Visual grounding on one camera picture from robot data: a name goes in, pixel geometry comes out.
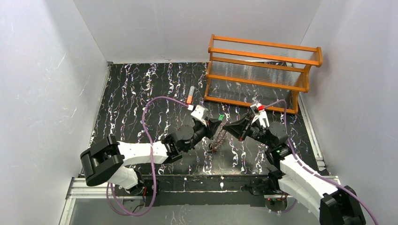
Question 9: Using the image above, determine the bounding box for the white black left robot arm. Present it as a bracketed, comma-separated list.
[80, 119, 222, 189]

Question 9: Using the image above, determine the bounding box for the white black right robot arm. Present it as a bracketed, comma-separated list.
[223, 115, 366, 225]

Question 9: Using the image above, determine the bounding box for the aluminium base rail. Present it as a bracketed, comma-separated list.
[67, 174, 333, 220]

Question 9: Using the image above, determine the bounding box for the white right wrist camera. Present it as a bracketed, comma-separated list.
[250, 101, 265, 124]

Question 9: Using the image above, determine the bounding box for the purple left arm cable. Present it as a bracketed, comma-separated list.
[106, 96, 191, 217]

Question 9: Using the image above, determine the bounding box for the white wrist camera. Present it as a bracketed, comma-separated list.
[250, 101, 265, 124]
[191, 105, 209, 126]

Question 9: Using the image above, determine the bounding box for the grey orange marker pen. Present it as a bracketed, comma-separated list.
[186, 86, 195, 105]

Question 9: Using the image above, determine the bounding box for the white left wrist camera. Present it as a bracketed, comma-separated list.
[191, 105, 209, 126]

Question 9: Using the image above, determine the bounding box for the orange wooden two-tier shelf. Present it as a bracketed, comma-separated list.
[204, 35, 323, 114]

